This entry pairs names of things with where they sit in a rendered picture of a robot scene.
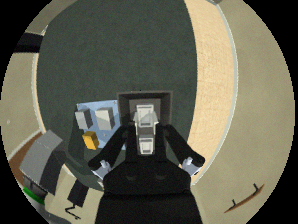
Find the orange-yellow block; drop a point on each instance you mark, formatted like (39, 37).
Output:
(91, 139)

